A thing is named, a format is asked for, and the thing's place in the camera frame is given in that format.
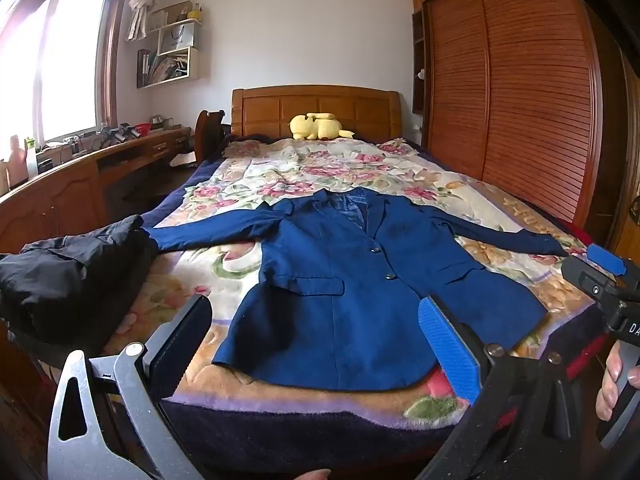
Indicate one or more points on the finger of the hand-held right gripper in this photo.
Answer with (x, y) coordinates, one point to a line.
(606, 259)
(590, 280)

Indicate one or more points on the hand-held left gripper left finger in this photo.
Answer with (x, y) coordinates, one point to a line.
(177, 345)

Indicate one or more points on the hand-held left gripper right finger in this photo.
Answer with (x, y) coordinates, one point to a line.
(447, 350)

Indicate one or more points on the blue suit jacket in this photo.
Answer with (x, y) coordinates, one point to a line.
(340, 320)

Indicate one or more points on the black folded clothes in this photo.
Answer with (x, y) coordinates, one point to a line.
(65, 280)

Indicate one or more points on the person's right hand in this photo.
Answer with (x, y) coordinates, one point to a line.
(609, 385)

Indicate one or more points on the person's left hand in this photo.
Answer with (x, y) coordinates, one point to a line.
(312, 475)

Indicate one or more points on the wooden door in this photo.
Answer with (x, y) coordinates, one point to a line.
(631, 160)

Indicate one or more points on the white cloth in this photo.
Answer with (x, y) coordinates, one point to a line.
(182, 160)

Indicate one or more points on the wooden slatted wardrobe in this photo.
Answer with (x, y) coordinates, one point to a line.
(525, 85)

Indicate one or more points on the wooden desk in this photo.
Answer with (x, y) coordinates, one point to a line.
(50, 200)

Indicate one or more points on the wooden chair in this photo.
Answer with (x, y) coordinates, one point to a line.
(206, 130)

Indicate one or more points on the black gadget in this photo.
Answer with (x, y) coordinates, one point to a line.
(120, 135)

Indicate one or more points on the floral blanket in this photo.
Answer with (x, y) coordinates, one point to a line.
(310, 170)

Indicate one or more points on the metal bowl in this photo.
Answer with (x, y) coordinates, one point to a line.
(162, 121)

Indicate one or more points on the green capped bottle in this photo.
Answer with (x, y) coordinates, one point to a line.
(31, 160)

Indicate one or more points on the pink bottle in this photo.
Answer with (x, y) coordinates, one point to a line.
(16, 162)

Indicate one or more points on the wooden bed headboard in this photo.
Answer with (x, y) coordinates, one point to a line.
(260, 110)

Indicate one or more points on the yellow plush toy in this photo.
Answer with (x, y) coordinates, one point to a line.
(320, 127)

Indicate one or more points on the stack of books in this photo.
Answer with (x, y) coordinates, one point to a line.
(160, 67)

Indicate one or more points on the dark corner shelf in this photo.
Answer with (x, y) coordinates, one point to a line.
(419, 50)

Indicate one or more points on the white paper bag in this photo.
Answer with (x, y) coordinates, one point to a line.
(176, 39)

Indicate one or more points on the window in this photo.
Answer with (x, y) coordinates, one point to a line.
(65, 60)

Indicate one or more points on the tied white curtain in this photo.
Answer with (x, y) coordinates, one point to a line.
(145, 2)

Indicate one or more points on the white wall shelf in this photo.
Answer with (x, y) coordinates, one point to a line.
(196, 62)

